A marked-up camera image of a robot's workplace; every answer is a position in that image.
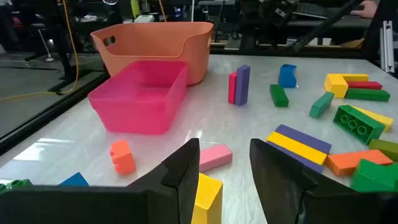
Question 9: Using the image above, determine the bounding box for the person's hand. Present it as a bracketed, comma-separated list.
[350, 0, 379, 19]

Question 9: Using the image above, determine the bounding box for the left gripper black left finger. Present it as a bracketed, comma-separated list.
[0, 138, 201, 224]

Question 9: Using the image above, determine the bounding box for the olive green long block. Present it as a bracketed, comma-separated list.
[368, 138, 398, 162]

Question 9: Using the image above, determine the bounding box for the orange long block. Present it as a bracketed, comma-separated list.
[325, 149, 394, 178]

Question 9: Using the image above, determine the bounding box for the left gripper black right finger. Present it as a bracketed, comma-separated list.
[249, 138, 398, 224]

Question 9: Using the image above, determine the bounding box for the red long block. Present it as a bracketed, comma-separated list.
[346, 80, 383, 91]
[228, 70, 238, 105]

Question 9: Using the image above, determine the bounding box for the yellow long block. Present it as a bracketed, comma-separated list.
[266, 131, 328, 166]
[341, 73, 369, 83]
[190, 172, 224, 224]
[343, 103, 395, 133]
[323, 73, 349, 99]

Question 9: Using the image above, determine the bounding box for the silver aluminium profile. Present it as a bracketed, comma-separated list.
[379, 20, 396, 74]

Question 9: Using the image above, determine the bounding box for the light pink block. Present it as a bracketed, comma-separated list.
[198, 143, 233, 174]

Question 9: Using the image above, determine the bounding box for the white stand base with pole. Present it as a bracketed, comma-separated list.
[36, 29, 56, 63]

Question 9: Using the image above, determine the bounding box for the orange lego brick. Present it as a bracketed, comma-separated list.
[108, 139, 137, 176]

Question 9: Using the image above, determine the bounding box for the hanging yellow cable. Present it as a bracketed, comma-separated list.
[0, 0, 79, 102]

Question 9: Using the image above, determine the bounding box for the small blue block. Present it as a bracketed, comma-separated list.
[58, 172, 90, 187]

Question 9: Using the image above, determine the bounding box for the small green lego brick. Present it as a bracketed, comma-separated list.
[0, 179, 34, 192]

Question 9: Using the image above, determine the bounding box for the pink plastic bin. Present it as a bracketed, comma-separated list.
[88, 60, 189, 136]

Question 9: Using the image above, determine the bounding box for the small green block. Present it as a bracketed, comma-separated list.
[349, 158, 398, 193]

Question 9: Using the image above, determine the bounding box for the large green lego brick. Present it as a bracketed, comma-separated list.
[332, 104, 386, 146]

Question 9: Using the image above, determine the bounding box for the orange plastic bin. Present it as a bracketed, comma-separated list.
[90, 21, 215, 86]

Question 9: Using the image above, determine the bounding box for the small blue lego brick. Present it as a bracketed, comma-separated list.
[278, 63, 298, 89]

